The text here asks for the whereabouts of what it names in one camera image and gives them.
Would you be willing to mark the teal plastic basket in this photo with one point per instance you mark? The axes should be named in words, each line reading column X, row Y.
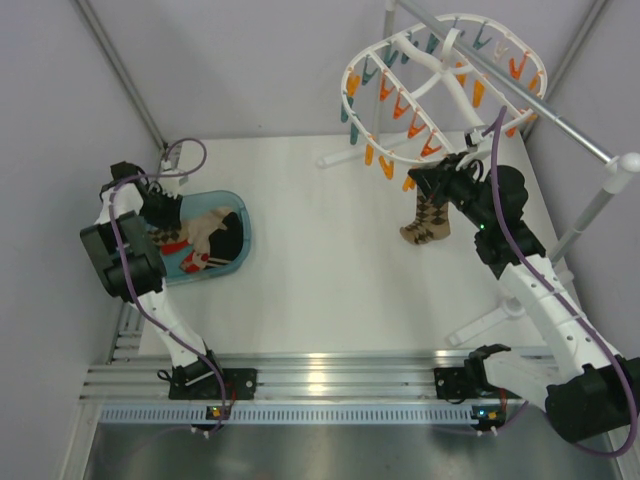
column 196, row 205

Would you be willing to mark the orange clothes peg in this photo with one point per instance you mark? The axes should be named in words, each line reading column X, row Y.
column 409, row 184
column 387, row 166

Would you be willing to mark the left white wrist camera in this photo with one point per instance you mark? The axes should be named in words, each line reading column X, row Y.
column 169, row 166

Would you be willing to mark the red white sock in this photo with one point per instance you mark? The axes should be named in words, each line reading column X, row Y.
column 181, row 258

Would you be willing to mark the aluminium rail frame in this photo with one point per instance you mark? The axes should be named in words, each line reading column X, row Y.
column 331, row 301

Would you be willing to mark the white round clip hanger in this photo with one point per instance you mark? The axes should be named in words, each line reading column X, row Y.
column 415, row 83

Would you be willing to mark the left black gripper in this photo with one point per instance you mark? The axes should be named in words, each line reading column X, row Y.
column 170, row 220

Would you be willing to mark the brown checkered sock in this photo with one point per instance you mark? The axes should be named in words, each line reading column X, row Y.
column 164, row 237
column 431, row 222

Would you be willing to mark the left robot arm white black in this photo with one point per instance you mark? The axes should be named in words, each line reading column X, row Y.
column 130, row 267

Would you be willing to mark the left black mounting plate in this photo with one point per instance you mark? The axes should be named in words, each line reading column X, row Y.
column 239, row 384

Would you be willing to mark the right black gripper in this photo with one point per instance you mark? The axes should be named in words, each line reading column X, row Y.
column 435, row 180

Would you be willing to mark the black striped sock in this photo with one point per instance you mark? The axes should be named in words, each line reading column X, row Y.
column 226, row 246

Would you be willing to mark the black mounting plate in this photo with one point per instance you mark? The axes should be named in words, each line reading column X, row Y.
column 454, row 385
column 239, row 384

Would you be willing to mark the silver hanging rail rod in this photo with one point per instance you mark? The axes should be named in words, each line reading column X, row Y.
column 534, row 98

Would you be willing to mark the perforated grey cable duct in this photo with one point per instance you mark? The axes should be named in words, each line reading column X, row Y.
column 305, row 414

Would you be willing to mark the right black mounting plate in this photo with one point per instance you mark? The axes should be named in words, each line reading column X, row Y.
column 454, row 385

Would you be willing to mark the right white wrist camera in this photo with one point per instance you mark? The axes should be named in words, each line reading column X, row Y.
column 478, row 145

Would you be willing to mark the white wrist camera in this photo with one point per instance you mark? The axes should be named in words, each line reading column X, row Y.
column 169, row 166
column 478, row 145

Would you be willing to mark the beige sock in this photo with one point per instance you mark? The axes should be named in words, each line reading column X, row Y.
column 200, row 228

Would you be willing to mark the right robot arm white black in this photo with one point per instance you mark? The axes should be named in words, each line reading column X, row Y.
column 593, row 389

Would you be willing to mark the white rack base foot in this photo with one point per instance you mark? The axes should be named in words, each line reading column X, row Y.
column 508, row 309

